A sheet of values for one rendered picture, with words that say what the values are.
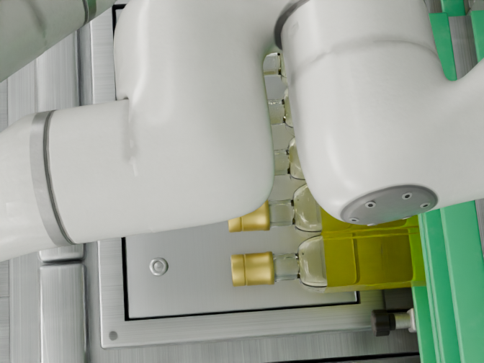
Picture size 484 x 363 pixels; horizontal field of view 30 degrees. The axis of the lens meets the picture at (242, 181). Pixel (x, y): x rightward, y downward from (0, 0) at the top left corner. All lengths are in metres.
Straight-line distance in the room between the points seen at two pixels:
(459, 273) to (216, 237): 0.36
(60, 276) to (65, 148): 0.59
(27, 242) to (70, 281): 0.55
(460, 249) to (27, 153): 0.45
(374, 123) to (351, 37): 0.06
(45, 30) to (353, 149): 0.29
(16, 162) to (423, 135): 0.23
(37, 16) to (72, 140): 0.19
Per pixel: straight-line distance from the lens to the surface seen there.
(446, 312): 0.92
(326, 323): 1.08
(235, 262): 0.95
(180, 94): 0.53
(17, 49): 0.70
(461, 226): 0.86
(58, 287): 1.11
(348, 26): 0.54
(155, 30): 0.55
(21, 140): 0.54
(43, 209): 0.54
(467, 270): 0.85
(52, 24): 0.71
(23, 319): 1.13
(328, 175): 0.52
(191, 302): 1.09
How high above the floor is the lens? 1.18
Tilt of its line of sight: 2 degrees down
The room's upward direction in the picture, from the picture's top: 94 degrees counter-clockwise
